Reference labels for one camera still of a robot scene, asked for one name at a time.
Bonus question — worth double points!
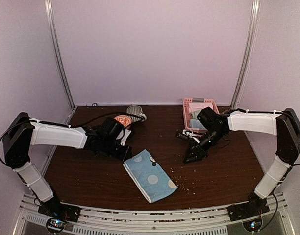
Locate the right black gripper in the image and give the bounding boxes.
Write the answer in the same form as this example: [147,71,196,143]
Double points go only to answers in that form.
[183,128,226,164]

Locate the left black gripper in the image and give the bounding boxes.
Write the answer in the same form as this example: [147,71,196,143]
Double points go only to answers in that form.
[101,137,133,162]

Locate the pink plastic basket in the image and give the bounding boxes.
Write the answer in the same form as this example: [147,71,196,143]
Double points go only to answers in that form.
[183,97,220,134]

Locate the blue patterned towel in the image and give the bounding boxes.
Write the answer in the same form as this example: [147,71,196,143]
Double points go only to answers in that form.
[123,149,178,204]

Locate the light blue towel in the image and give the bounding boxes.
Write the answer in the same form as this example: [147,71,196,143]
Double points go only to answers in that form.
[189,119,205,130]

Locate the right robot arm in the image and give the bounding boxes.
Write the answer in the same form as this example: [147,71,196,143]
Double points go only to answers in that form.
[183,107,300,216]

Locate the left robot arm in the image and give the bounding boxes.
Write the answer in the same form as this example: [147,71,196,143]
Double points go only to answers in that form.
[0,112,132,217]

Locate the grey green rolled towel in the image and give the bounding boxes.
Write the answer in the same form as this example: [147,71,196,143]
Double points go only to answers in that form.
[190,110,201,119]

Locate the red patterned bowl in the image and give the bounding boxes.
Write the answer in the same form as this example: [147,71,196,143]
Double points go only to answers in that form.
[114,115,132,128]

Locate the pink folded towel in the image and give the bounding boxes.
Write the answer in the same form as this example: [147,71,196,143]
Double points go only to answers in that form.
[188,102,213,112]

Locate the striped ceramic mug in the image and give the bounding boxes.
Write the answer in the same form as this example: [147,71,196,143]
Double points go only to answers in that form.
[126,105,147,123]

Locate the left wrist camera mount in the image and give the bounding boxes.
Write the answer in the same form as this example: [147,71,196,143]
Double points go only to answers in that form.
[119,129,132,146]

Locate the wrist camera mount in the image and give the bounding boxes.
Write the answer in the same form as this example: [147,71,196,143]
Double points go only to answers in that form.
[175,129,200,143]
[119,129,132,146]

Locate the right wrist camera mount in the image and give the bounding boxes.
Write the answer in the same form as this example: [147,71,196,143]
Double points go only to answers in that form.
[175,129,200,143]

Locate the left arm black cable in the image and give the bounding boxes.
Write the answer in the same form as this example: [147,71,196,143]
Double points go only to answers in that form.
[39,112,145,129]

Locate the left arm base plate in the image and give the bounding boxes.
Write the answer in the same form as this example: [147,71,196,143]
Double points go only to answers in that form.
[38,198,81,222]

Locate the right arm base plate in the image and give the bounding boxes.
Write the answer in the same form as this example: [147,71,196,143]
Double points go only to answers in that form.
[227,202,270,221]

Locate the front aluminium rail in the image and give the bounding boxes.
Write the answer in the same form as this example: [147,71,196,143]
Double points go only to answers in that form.
[12,193,295,235]

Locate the right aluminium frame post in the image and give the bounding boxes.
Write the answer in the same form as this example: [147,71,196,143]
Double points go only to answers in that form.
[230,0,261,108]

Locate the aluminium frame post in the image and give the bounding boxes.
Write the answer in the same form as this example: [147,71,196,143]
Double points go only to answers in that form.
[230,0,261,108]
[44,0,75,110]

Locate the left aluminium frame post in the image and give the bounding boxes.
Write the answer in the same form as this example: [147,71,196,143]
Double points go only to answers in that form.
[44,0,75,110]

